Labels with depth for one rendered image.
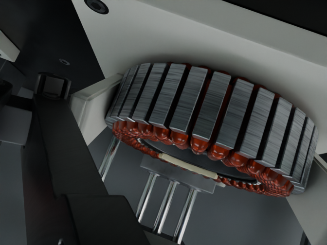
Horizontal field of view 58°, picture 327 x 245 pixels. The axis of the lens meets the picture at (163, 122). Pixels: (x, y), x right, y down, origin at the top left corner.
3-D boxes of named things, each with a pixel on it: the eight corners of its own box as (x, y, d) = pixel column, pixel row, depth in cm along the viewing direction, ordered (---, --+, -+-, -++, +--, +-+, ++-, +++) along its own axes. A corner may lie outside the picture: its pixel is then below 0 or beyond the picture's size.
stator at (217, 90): (119, 21, 12) (81, 103, 11) (380, 120, 12) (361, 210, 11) (130, 99, 23) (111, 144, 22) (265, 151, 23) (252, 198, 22)
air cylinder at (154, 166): (159, 115, 29) (138, 167, 28) (230, 141, 29) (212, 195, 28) (158, 126, 34) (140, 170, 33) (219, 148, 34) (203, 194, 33)
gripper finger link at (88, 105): (69, 165, 12) (53, 158, 12) (114, 120, 19) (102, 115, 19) (89, 99, 11) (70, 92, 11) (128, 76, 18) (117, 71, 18)
